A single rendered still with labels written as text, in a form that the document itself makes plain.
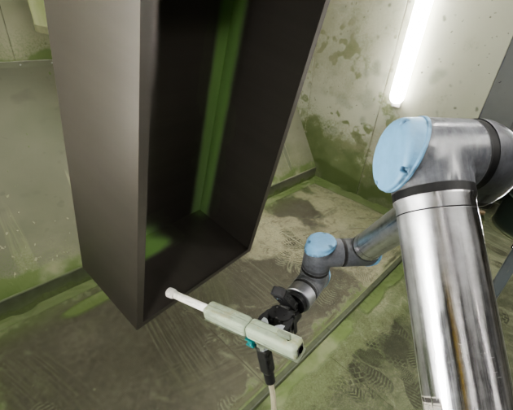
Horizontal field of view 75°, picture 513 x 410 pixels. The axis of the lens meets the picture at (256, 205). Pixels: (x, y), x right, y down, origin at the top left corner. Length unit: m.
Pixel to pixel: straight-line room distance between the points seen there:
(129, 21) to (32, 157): 1.48
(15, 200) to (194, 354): 1.15
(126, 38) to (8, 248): 1.49
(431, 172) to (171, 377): 1.39
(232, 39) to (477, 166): 0.96
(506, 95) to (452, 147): 1.99
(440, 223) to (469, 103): 2.08
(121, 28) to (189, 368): 1.36
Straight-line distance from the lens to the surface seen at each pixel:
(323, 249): 1.01
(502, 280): 1.95
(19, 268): 2.01
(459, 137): 0.56
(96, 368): 1.75
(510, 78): 2.52
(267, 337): 0.89
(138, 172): 0.78
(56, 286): 2.06
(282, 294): 0.95
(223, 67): 1.35
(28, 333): 1.99
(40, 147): 2.09
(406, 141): 0.52
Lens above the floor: 1.44
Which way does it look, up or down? 31 degrees down
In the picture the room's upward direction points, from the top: 5 degrees clockwise
